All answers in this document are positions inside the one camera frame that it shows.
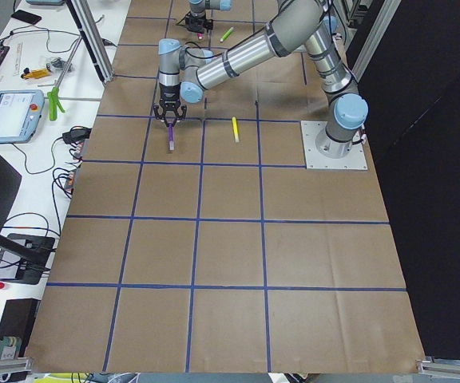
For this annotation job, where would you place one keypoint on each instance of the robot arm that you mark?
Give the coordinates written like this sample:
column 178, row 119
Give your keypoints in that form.
column 199, row 7
column 185, row 72

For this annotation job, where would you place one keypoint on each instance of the black monitor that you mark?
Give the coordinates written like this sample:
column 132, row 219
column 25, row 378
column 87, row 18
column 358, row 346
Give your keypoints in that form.
column 23, row 258

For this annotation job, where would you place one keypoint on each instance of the black smartphone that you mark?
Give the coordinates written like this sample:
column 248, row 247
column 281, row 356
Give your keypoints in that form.
column 26, row 17

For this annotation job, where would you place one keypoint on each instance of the yellow toy vehicle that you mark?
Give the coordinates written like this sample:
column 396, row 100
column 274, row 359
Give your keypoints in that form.
column 35, row 73

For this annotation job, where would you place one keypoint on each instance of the green grabber tool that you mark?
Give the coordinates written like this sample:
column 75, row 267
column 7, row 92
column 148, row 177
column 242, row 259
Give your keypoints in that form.
column 53, row 94

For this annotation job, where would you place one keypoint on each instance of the aluminium frame post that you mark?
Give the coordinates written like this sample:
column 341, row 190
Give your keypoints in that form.
column 86, row 25

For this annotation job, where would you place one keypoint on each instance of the purple pen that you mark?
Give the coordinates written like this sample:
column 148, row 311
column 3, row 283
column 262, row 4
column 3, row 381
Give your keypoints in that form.
column 171, row 137

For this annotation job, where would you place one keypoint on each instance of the yellow pen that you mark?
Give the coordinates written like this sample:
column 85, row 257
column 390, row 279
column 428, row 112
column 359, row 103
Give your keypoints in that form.
column 235, row 130

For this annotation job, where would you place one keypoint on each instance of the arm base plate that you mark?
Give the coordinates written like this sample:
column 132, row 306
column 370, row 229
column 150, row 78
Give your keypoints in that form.
column 322, row 153

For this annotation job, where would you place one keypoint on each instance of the teach pendant tablet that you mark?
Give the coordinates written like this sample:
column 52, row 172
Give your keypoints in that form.
column 20, row 113

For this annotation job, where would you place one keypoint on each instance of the green pen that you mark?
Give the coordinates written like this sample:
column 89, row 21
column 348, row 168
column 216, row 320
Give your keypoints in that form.
column 227, row 34

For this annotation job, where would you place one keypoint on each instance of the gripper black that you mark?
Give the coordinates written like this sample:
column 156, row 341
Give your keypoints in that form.
column 168, row 96
column 196, row 23

